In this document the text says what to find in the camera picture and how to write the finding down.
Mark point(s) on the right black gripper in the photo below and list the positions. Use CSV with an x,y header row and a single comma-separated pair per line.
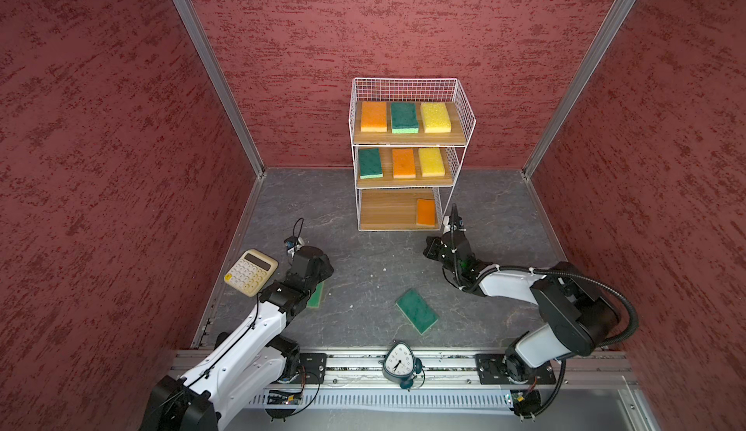
x,y
432,242

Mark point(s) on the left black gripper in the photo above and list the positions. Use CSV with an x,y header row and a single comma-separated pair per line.
x,y
326,270

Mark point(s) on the orange sponge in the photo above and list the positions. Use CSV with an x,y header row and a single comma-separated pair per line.
x,y
374,117
403,164
426,213

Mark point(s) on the yellow sponge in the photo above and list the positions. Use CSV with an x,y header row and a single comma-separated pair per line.
x,y
431,162
436,118

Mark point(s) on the dark green sponge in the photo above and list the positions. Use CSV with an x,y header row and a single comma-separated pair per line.
x,y
404,119
370,165
417,311

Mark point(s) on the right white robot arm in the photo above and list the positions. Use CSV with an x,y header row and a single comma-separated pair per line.
x,y
577,317

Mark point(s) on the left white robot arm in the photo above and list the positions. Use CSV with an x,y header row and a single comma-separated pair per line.
x,y
210,395

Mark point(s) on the bottom wooden shelf board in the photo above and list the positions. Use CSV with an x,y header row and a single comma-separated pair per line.
x,y
393,209

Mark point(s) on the wooden shelf board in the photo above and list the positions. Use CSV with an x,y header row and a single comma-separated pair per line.
x,y
455,138
393,209
387,181

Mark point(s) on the middle wooden shelf board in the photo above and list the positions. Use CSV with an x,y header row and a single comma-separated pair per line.
x,y
387,181

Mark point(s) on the top wooden shelf board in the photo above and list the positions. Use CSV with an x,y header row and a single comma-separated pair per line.
x,y
455,138

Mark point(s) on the light green sponge left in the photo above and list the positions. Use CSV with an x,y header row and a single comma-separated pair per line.
x,y
316,298

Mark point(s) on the beige calculator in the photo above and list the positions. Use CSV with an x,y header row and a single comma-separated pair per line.
x,y
251,272

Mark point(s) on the white kitchen timer dial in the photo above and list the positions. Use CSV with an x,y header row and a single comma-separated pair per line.
x,y
402,367

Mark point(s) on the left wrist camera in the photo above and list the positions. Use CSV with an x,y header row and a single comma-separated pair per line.
x,y
295,241

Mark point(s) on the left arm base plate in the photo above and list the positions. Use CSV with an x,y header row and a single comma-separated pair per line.
x,y
304,368

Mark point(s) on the aluminium mounting rail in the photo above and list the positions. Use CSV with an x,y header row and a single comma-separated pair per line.
x,y
459,369

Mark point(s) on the white wire shelf rack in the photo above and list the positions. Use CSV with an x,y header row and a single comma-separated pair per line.
x,y
417,91

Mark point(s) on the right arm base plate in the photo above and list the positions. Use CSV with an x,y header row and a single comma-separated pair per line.
x,y
492,369

